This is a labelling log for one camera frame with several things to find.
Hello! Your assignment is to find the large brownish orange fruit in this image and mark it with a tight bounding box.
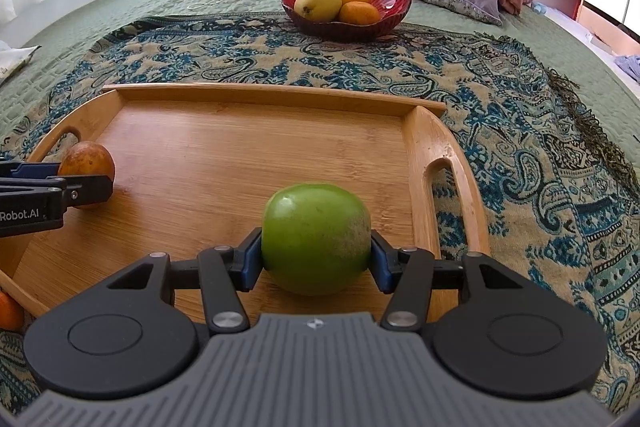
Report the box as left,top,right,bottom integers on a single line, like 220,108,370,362
57,141,117,210

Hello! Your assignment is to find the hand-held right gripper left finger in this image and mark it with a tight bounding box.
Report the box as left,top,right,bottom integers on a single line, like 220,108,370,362
102,229,263,335

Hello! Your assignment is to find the green apple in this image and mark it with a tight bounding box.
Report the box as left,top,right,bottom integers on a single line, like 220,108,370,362
261,183,373,297

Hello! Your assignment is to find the blue paisley blanket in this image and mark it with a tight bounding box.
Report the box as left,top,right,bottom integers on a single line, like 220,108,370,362
0,14,640,418

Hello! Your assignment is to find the blue cloth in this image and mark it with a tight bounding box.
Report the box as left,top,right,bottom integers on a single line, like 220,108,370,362
614,54,640,82

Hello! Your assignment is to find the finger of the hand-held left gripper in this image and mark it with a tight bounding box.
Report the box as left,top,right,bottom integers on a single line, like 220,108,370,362
0,161,62,180
0,175,115,210

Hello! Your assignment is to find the wooden tray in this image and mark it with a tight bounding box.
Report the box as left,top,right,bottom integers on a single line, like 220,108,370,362
0,83,491,325

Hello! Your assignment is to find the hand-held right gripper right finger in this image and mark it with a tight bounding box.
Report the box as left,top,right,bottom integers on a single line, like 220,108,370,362
370,229,533,333

